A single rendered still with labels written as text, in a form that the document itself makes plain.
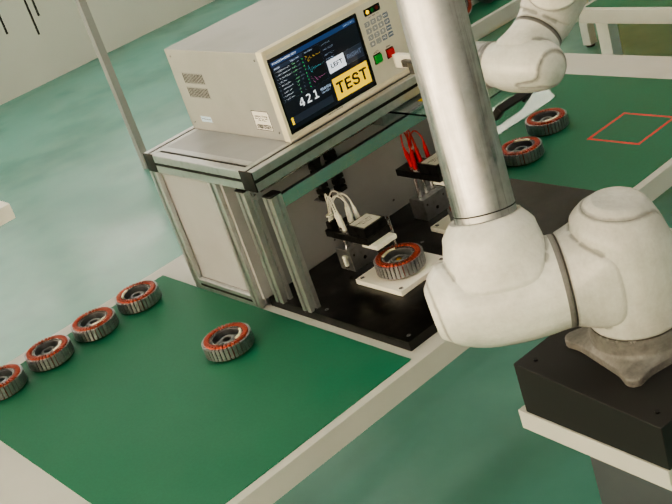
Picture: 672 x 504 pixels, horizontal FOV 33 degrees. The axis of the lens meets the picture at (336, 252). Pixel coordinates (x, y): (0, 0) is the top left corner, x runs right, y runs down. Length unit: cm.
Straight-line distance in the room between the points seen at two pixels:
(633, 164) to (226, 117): 96
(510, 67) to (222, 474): 93
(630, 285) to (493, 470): 142
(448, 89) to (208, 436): 87
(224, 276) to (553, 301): 112
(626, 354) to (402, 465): 147
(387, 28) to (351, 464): 132
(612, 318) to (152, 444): 95
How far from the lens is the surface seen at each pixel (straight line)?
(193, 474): 215
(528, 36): 224
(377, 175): 276
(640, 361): 188
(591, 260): 178
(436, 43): 174
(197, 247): 275
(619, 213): 177
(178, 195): 269
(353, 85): 253
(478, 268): 176
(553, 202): 264
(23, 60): 898
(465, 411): 338
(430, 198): 270
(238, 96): 252
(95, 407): 251
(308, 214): 264
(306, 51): 244
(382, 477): 323
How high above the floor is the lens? 191
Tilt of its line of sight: 25 degrees down
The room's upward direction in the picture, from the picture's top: 19 degrees counter-clockwise
